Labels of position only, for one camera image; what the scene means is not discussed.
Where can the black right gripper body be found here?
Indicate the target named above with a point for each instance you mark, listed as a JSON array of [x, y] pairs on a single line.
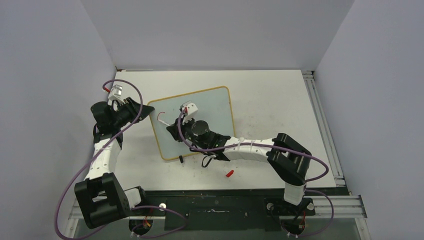
[[187, 130]]

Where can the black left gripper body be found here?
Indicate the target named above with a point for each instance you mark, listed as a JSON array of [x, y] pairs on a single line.
[[125, 114]]

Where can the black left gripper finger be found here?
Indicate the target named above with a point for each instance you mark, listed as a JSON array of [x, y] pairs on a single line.
[[130, 103], [142, 111]]

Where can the red capped whiteboard marker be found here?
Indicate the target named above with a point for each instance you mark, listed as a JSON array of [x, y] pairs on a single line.
[[164, 123]]

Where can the yellow framed whiteboard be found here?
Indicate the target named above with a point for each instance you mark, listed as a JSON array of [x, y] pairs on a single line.
[[214, 107]]

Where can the red marker cap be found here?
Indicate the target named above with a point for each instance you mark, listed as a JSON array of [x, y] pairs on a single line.
[[230, 173]]

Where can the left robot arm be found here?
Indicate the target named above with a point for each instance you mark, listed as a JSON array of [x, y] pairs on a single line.
[[100, 196]]

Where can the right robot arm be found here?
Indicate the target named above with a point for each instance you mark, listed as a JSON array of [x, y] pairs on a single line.
[[287, 157]]

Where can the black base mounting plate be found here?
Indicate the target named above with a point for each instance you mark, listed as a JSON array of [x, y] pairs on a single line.
[[231, 210]]

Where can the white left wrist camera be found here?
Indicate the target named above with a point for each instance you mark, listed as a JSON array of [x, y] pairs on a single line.
[[116, 93]]

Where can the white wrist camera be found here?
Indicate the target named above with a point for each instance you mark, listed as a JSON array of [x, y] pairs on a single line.
[[116, 93], [189, 109]]

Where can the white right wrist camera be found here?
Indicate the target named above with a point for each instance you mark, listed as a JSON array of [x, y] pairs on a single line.
[[189, 109]]

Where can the aluminium frame rail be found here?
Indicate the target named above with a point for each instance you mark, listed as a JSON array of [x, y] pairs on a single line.
[[264, 103]]

